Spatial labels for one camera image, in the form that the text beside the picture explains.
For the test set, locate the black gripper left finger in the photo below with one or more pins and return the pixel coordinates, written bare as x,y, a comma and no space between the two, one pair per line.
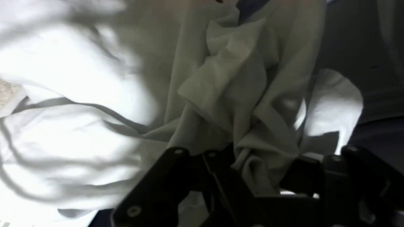
164,190

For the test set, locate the white clothes in drum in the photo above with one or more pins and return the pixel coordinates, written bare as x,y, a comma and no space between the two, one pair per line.
63,105

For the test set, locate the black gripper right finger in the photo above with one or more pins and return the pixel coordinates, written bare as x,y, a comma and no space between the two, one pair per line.
349,194

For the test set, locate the light grey clothing item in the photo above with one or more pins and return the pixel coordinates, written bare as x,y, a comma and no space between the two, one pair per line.
244,84

